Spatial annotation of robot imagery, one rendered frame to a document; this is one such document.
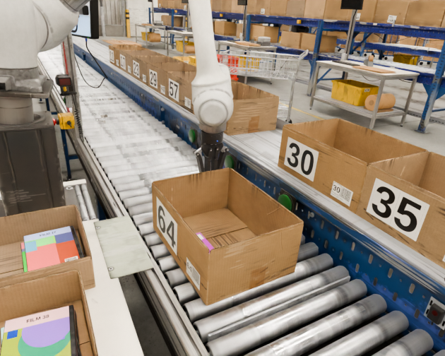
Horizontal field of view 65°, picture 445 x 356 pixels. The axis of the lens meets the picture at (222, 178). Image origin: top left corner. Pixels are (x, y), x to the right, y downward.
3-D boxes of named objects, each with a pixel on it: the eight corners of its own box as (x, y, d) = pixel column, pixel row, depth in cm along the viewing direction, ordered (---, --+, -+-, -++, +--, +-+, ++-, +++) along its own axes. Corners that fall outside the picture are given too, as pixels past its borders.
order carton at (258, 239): (152, 227, 117) (150, 181, 110) (227, 208, 131) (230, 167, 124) (205, 306, 87) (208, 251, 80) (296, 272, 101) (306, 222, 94)
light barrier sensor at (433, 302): (419, 319, 85) (427, 298, 82) (422, 317, 85) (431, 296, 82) (438, 334, 81) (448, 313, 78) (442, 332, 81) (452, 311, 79)
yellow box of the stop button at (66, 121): (56, 126, 188) (54, 113, 185) (73, 124, 192) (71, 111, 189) (59, 134, 177) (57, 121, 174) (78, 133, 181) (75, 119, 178)
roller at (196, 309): (175, 314, 90) (176, 301, 88) (323, 259, 114) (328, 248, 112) (183, 330, 87) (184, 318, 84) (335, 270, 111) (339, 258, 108)
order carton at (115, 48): (109, 63, 348) (108, 44, 341) (138, 62, 362) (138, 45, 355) (120, 69, 318) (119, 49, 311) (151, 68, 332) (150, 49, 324)
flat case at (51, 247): (28, 281, 87) (27, 276, 87) (23, 240, 102) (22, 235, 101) (85, 265, 94) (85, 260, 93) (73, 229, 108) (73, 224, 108)
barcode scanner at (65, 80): (59, 97, 168) (56, 75, 165) (57, 95, 178) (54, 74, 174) (74, 97, 171) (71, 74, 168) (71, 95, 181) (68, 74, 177)
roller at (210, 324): (186, 335, 85) (186, 320, 83) (339, 273, 109) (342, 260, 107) (194, 351, 81) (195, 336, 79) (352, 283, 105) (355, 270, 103)
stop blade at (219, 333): (206, 360, 84) (208, 334, 80) (342, 299, 106) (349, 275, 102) (208, 362, 84) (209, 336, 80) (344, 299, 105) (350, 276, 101)
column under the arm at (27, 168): (-8, 238, 107) (-36, 135, 93) (-3, 199, 128) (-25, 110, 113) (82, 221, 118) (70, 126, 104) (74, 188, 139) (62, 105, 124)
